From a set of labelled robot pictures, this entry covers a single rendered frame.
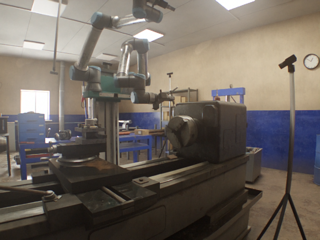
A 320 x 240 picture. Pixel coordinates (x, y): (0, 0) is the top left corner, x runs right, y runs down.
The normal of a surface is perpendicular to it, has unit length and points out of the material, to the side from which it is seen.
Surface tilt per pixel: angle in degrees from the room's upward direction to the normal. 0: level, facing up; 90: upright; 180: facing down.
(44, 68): 90
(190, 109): 90
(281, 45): 90
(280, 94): 90
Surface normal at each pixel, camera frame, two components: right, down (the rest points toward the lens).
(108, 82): 0.70, 0.02
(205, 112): -0.74, 0.01
